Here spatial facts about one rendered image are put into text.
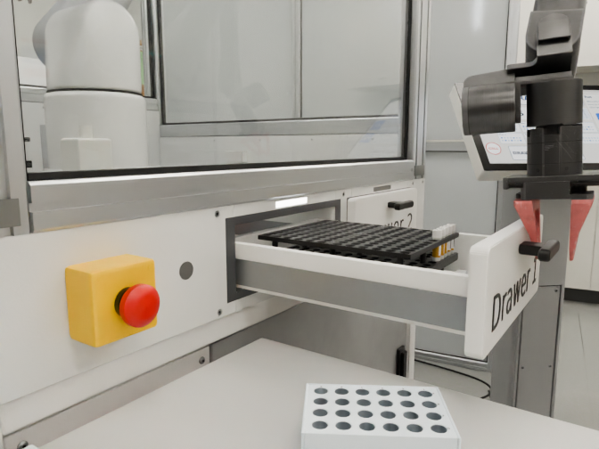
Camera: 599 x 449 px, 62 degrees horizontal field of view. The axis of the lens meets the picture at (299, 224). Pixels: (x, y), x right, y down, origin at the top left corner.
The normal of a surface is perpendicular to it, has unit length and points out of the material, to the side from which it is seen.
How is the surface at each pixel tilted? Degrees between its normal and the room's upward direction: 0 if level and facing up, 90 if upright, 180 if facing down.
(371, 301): 90
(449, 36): 90
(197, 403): 0
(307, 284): 90
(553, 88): 90
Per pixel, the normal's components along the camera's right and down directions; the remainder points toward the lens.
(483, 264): -0.57, 0.13
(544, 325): 0.13, 0.15
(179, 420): 0.00, -0.99
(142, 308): 0.79, 0.09
